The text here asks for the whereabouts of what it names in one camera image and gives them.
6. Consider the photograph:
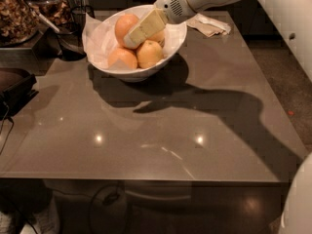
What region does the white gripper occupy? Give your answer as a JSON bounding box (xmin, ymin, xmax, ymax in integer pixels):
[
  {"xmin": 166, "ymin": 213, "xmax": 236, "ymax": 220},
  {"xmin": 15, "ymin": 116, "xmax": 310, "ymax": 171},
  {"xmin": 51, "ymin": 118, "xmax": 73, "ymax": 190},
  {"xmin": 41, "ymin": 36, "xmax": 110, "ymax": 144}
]
[{"xmin": 123, "ymin": 0, "xmax": 196, "ymax": 49}]

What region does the orange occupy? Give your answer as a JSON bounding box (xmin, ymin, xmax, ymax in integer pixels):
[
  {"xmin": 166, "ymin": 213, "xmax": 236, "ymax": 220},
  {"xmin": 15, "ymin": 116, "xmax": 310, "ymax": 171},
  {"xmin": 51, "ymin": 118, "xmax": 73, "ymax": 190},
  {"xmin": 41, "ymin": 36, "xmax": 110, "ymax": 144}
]
[
  {"xmin": 149, "ymin": 30, "xmax": 165, "ymax": 46},
  {"xmin": 136, "ymin": 40, "xmax": 164, "ymax": 69},
  {"xmin": 107, "ymin": 47, "xmax": 137, "ymax": 69},
  {"xmin": 114, "ymin": 14, "xmax": 138, "ymax": 47}
]

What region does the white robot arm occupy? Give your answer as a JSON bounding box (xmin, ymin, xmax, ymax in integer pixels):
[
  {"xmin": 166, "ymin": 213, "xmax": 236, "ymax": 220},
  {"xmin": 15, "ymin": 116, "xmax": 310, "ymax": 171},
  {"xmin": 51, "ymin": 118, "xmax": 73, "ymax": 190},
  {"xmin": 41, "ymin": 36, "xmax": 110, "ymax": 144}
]
[{"xmin": 123, "ymin": 0, "xmax": 312, "ymax": 234}]

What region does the white ceramic bowl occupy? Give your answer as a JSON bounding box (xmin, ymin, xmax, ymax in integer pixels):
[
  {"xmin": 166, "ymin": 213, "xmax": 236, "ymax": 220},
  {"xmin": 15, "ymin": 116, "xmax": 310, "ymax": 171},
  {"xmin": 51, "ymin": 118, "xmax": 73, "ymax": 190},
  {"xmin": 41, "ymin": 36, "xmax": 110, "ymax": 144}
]
[{"xmin": 97, "ymin": 5, "xmax": 187, "ymax": 82}]

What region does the white paper bowl liner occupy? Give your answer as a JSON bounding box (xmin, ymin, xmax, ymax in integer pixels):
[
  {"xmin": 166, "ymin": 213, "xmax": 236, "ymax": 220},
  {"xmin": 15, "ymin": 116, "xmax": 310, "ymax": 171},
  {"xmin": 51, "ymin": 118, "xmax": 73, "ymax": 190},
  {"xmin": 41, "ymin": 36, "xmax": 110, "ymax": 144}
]
[{"xmin": 82, "ymin": 15, "xmax": 118, "ymax": 70}]

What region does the crumpled brown paper napkin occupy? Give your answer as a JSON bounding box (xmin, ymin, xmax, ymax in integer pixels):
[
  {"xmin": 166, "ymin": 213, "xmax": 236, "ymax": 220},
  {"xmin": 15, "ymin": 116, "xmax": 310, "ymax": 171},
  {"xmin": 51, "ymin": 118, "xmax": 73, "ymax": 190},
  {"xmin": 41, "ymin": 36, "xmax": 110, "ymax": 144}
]
[{"xmin": 186, "ymin": 14, "xmax": 231, "ymax": 37}]

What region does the large glass snack jar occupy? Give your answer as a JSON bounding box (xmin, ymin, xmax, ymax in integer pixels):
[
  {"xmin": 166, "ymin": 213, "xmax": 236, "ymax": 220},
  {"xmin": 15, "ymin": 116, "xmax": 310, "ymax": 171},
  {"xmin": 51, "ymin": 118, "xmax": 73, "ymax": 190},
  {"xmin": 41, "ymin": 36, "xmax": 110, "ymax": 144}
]
[{"xmin": 0, "ymin": 0, "xmax": 38, "ymax": 47}]

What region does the dark brown tray device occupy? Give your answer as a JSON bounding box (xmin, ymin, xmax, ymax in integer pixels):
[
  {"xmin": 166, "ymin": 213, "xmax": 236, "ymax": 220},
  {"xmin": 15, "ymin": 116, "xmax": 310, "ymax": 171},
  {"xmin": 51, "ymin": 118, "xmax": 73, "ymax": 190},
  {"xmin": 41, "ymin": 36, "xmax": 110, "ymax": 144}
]
[{"xmin": 0, "ymin": 68, "xmax": 38, "ymax": 112}]

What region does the small black wire basket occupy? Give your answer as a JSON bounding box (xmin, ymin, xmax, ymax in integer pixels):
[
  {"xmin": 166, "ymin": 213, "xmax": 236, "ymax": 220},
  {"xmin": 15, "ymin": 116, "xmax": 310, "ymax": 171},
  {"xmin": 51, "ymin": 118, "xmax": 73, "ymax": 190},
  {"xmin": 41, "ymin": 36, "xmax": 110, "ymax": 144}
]
[{"xmin": 71, "ymin": 5, "xmax": 95, "ymax": 30}]

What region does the black cable on table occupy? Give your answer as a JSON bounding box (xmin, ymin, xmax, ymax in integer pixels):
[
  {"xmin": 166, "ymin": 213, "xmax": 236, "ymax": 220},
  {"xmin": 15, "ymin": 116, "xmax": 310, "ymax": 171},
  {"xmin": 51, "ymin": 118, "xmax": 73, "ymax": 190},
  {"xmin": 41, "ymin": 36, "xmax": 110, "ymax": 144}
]
[{"xmin": 0, "ymin": 102, "xmax": 16, "ymax": 156}]

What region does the black cable under table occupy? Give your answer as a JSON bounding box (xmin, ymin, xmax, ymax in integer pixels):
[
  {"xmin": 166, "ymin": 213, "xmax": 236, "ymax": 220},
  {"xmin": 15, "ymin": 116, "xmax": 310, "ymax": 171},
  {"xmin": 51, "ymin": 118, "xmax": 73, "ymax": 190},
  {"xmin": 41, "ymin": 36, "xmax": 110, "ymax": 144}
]
[{"xmin": 87, "ymin": 180, "xmax": 131, "ymax": 234}]

